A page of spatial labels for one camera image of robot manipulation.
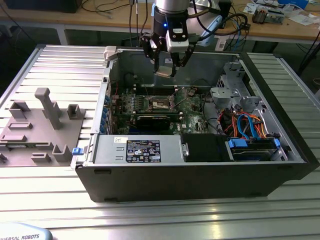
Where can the black box on desk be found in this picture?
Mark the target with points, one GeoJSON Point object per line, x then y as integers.
{"type": "Point", "coordinates": [42, 6]}

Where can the tall black box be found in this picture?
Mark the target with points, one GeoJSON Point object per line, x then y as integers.
{"type": "Point", "coordinates": [226, 10]}

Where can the black graphics card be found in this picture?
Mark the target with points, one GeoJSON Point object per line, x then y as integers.
{"type": "Point", "coordinates": [152, 123]}

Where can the black PC case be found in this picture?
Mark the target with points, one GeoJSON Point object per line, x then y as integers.
{"type": "Point", "coordinates": [175, 182]}

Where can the round coin cell battery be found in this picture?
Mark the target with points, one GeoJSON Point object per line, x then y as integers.
{"type": "Point", "coordinates": [191, 93]}

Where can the hard disk in blue carrier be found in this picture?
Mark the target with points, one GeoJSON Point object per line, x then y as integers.
{"type": "Point", "coordinates": [250, 152]}

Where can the silver topped CPU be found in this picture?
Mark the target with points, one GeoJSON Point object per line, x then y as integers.
{"type": "Point", "coordinates": [163, 71]}

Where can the blue cardboard box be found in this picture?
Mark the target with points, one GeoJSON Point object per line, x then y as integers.
{"type": "Point", "coordinates": [295, 2]}

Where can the grey electronic device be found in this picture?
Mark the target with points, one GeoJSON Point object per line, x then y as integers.
{"type": "Point", "coordinates": [275, 17]}

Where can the blue expansion slot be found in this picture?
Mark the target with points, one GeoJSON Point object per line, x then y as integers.
{"type": "Point", "coordinates": [133, 130]}

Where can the wooden desk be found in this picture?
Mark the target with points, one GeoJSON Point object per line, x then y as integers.
{"type": "Point", "coordinates": [100, 18]}

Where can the metal CPU cooler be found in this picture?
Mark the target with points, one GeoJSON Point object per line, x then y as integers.
{"type": "Point", "coordinates": [260, 16]}

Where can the black RAM slot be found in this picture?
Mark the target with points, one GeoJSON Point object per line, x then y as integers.
{"type": "Point", "coordinates": [160, 114]}
{"type": "Point", "coordinates": [152, 88]}
{"type": "Point", "coordinates": [152, 93]}

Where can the grey parts rack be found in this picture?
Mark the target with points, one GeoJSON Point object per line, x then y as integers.
{"type": "Point", "coordinates": [37, 135]}

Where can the silver metal drive cage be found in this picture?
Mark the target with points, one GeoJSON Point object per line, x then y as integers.
{"type": "Point", "coordinates": [222, 93]}

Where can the CPU socket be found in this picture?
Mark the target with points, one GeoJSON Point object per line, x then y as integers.
{"type": "Point", "coordinates": [160, 106]}

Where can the white paper tag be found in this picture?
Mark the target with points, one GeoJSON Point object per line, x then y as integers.
{"type": "Point", "coordinates": [221, 45]}

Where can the pale grey case latch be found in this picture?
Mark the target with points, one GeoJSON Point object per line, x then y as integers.
{"type": "Point", "coordinates": [110, 52]}

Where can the black plastic shroud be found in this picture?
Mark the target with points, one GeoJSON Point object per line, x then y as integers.
{"type": "Point", "coordinates": [202, 147]}

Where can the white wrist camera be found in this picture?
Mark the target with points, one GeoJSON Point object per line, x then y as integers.
{"type": "Point", "coordinates": [177, 42]}

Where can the small black adapter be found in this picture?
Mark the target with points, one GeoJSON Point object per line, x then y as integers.
{"type": "Point", "coordinates": [245, 27]}

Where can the grey power supply unit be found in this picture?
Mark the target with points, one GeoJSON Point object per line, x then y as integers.
{"type": "Point", "coordinates": [107, 150]}

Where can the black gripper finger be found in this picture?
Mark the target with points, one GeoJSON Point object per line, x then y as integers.
{"type": "Point", "coordinates": [174, 71]}
{"type": "Point", "coordinates": [157, 65]}

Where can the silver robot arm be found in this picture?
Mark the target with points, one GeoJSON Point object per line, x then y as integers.
{"type": "Point", "coordinates": [171, 5]}

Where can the green motherboard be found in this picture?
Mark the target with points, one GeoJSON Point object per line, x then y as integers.
{"type": "Point", "coordinates": [192, 120]}

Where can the blue release latch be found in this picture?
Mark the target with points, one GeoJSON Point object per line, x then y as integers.
{"type": "Point", "coordinates": [76, 151]}

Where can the white papers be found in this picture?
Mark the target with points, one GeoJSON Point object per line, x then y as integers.
{"type": "Point", "coordinates": [303, 19]}

